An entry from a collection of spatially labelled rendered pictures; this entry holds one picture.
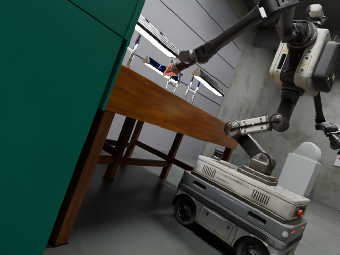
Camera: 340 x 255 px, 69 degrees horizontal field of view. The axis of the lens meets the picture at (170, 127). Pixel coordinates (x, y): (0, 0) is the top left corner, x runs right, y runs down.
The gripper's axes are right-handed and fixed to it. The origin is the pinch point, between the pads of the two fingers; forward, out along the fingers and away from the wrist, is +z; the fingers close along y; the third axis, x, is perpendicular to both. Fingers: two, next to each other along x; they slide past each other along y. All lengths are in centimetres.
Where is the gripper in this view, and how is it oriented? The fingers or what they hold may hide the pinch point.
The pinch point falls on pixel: (164, 74)
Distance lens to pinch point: 144.2
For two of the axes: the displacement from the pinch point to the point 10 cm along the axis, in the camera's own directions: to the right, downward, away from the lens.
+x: 2.2, 9.2, -3.1
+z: -8.2, 3.5, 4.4
